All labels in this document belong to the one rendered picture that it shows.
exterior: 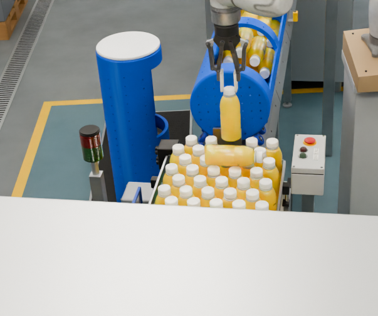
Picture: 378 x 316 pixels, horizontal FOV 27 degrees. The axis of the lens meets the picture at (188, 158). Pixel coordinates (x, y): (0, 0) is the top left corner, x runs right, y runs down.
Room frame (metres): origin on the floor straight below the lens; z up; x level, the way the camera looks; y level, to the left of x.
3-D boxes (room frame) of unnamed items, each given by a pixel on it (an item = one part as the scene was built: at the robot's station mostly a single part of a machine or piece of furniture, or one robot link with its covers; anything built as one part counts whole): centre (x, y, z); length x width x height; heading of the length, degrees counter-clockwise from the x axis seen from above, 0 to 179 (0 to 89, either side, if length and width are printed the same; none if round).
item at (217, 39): (2.22, -0.15, 1.45); 0.08 x 0.07 x 0.09; 78
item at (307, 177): (2.08, -0.38, 1.05); 0.20 x 0.10 x 0.10; 168
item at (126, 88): (3.13, 0.22, 0.59); 0.28 x 0.28 x 0.88
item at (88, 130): (2.05, 0.29, 1.18); 0.06 x 0.06 x 0.16
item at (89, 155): (2.05, 0.29, 1.18); 0.06 x 0.06 x 0.05
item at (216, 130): (2.34, -0.14, 0.99); 0.10 x 0.02 x 0.12; 78
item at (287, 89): (4.31, -0.65, 0.31); 0.06 x 0.06 x 0.63; 78
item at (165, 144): (2.34, 0.06, 0.95); 0.10 x 0.07 x 0.10; 78
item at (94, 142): (2.05, 0.29, 1.23); 0.06 x 0.06 x 0.04
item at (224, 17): (2.22, -0.14, 1.53); 0.09 x 0.09 x 0.06
